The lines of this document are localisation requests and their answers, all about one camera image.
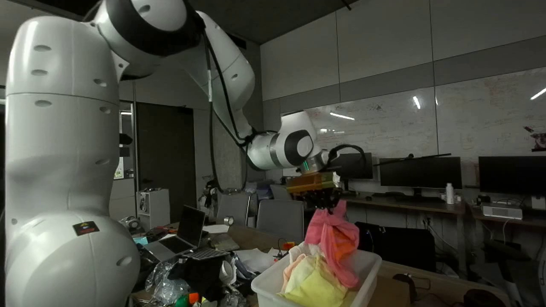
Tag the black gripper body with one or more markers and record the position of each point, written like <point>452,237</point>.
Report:
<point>324,199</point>

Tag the white computer tower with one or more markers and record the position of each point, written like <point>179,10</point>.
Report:
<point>154,206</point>

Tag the wooden desk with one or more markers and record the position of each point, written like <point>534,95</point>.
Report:
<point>398,203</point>

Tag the black office chair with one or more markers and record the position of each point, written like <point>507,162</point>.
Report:
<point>403,244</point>

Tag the white desktop device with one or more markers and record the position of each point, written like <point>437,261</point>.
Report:
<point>502,211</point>

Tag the black computer monitor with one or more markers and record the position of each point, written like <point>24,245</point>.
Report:
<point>355,165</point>
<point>512,174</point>
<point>420,170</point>

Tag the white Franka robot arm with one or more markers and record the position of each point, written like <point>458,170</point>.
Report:
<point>57,141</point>

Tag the grey office chair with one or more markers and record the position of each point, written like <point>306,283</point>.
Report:
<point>234,206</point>
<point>282,218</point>

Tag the black square box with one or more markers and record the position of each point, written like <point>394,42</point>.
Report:
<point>202,273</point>

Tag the white plastic box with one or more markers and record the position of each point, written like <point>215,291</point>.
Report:
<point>266,290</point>

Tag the white plastic bottle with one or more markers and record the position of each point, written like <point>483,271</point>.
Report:
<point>449,194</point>

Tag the open grey laptop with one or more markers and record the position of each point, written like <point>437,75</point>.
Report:
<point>181,232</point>

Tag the bundle of light clothes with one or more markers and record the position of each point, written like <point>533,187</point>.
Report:
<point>309,283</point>

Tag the black camera on stand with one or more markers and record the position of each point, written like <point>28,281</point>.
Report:
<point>125,138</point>

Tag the pink cloth with orange patch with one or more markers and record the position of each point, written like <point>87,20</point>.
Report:
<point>335,238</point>

